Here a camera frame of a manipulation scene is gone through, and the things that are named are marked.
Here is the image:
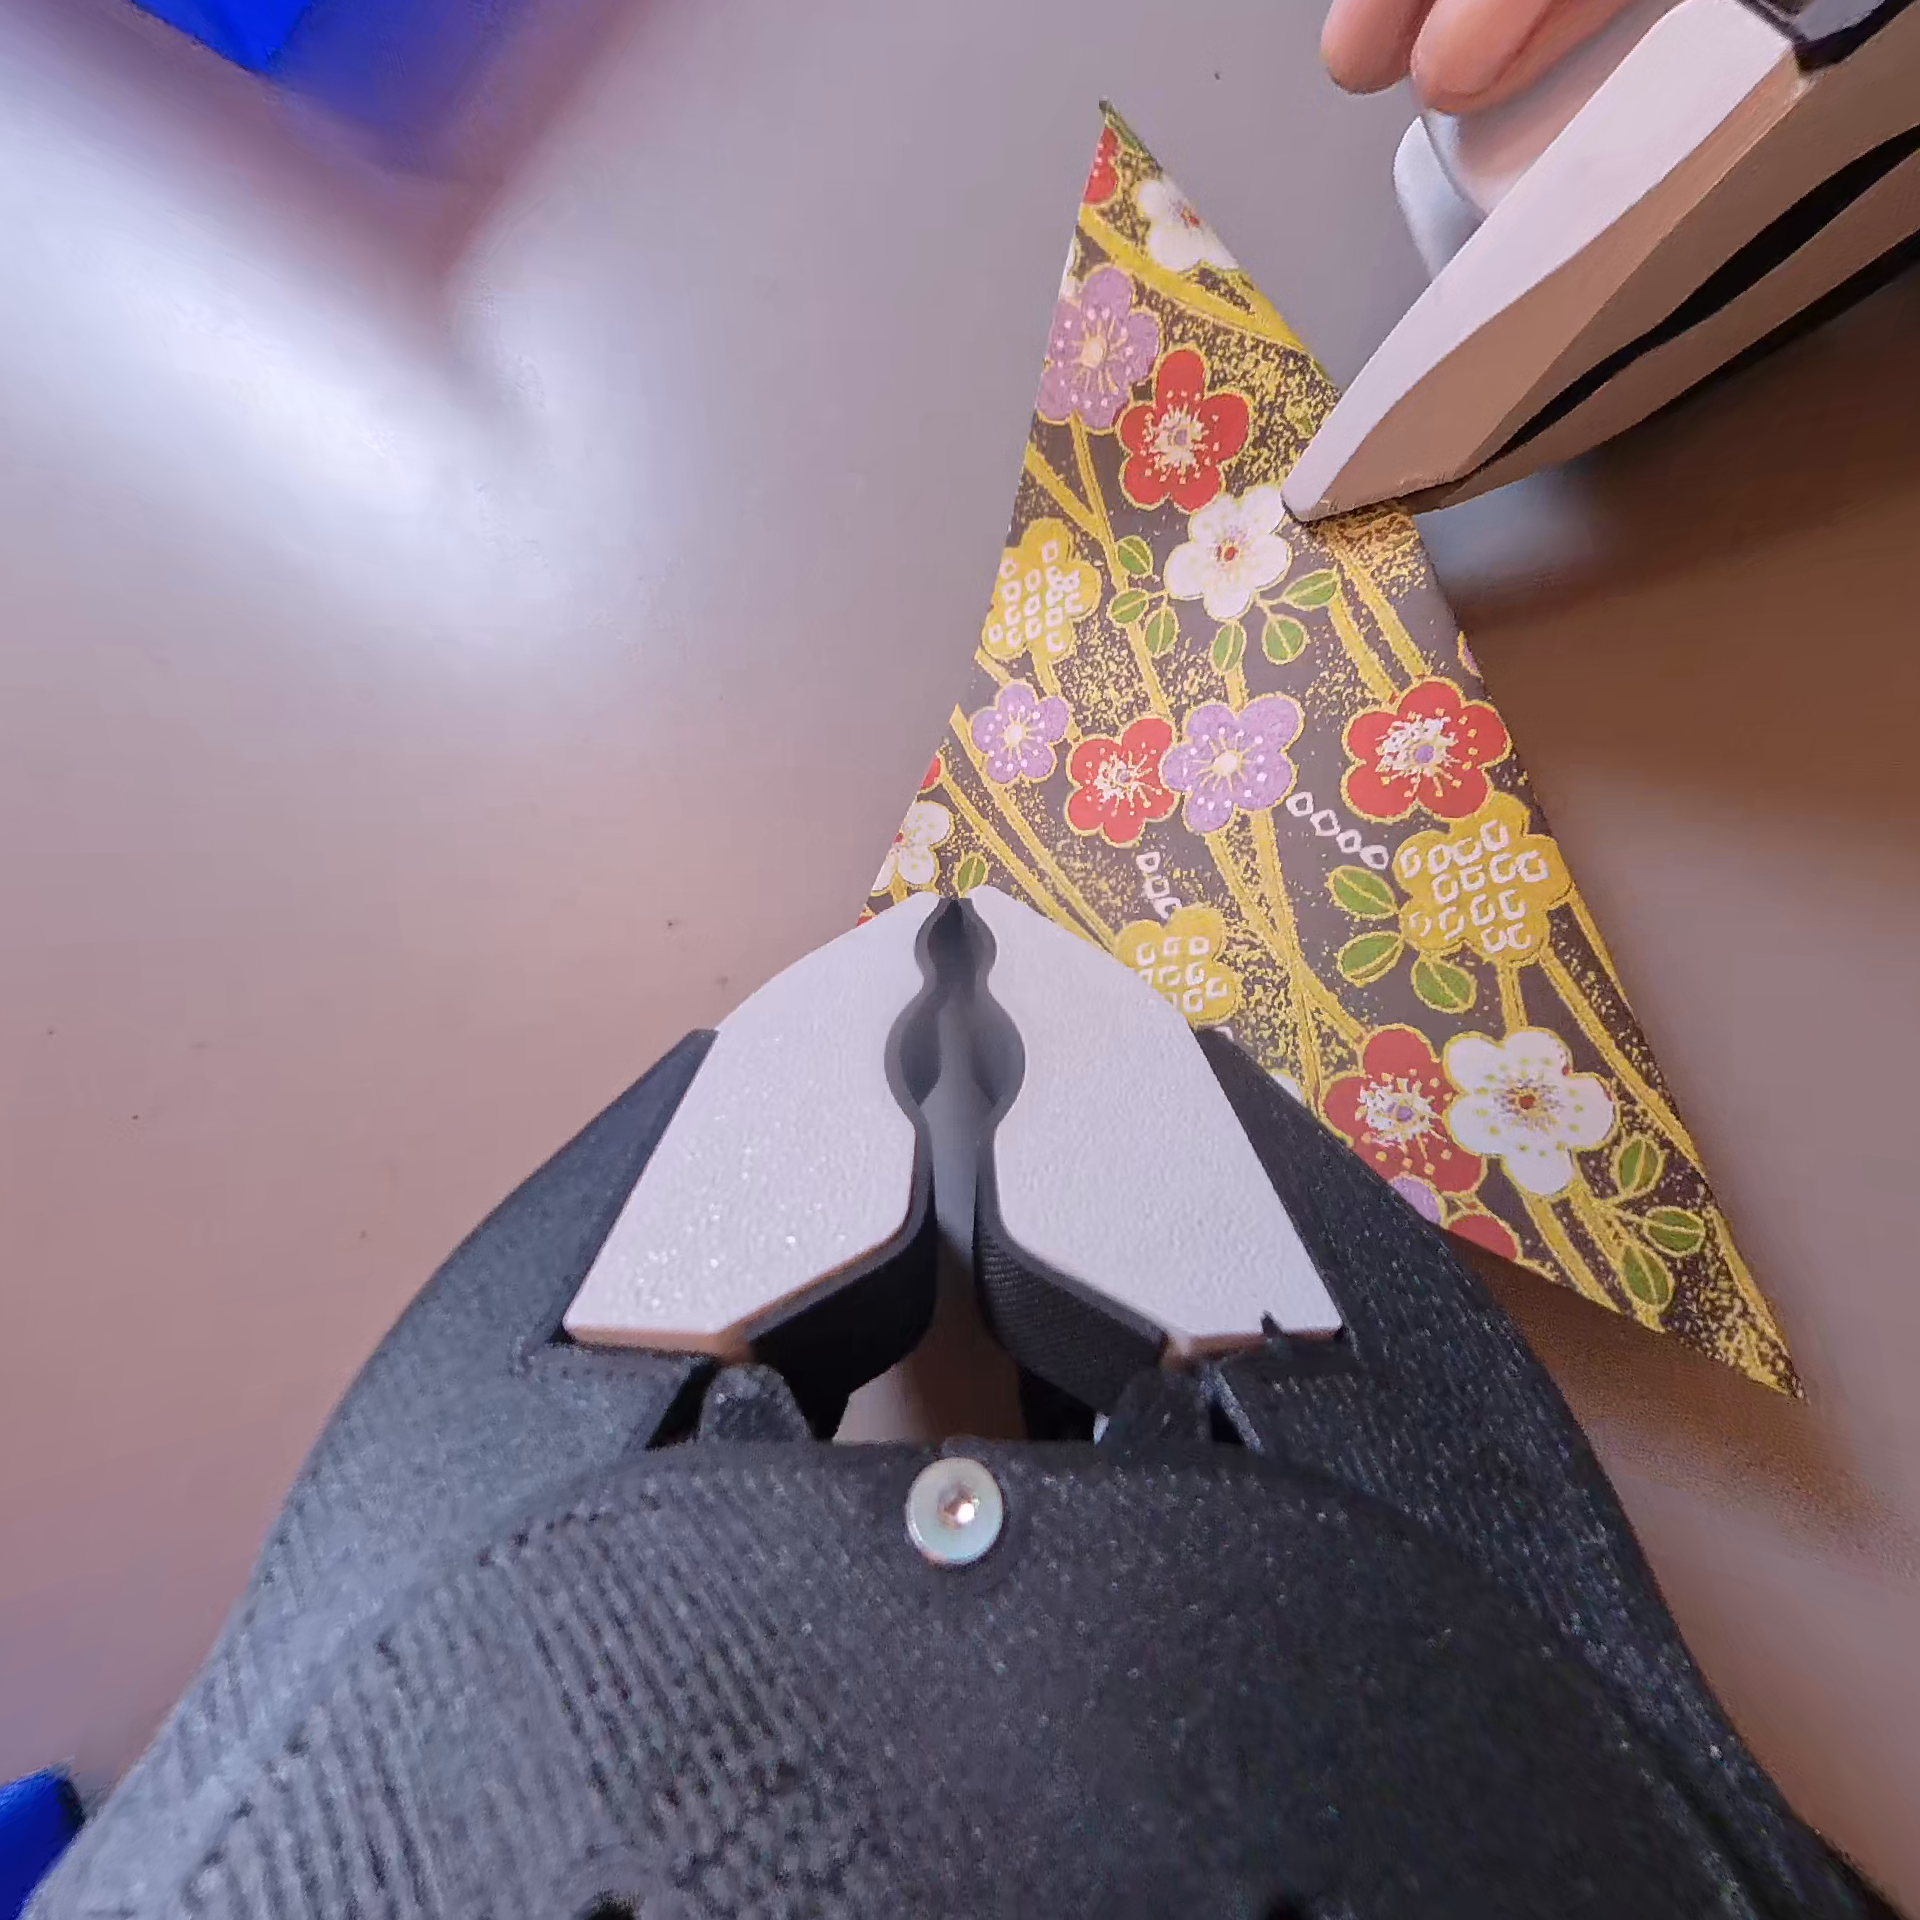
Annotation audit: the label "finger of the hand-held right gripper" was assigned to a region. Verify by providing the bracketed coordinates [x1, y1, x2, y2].
[1436, 150, 1920, 511]
[1282, 0, 1920, 525]

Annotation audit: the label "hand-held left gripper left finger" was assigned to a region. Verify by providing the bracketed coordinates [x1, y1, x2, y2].
[563, 896, 956, 1436]

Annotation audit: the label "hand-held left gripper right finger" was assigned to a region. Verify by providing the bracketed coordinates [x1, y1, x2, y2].
[959, 891, 1346, 1436]

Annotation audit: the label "green backed floral paper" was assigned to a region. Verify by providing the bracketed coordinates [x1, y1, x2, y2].
[865, 99, 1807, 1402]

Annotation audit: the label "person's right hand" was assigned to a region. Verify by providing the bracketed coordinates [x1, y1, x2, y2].
[1321, 0, 1659, 116]

